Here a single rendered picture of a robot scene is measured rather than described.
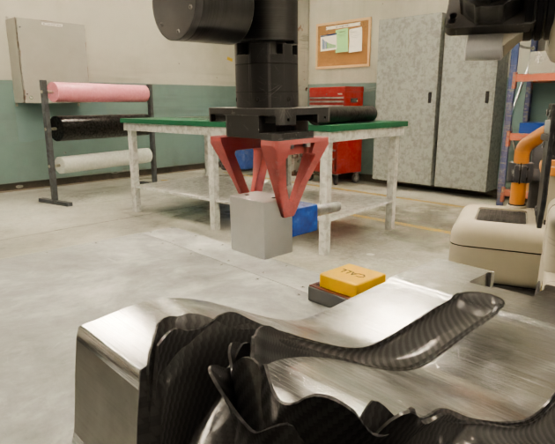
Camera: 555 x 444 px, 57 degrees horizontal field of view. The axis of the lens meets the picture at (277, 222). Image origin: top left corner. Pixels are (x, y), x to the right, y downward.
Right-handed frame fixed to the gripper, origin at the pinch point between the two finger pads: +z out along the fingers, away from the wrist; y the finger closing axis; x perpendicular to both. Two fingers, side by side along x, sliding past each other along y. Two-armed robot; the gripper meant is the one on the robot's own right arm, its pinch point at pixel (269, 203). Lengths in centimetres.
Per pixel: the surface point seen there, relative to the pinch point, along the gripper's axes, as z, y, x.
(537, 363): 6.5, 25.6, -0.2
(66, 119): 13, -507, 173
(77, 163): 59, -508, 179
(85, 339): 1.7, 11.6, -23.2
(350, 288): 12.4, -0.2, 12.9
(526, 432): 5.9, 28.1, -8.5
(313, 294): 14.3, -5.2, 11.8
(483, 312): 6.7, 19.4, 5.2
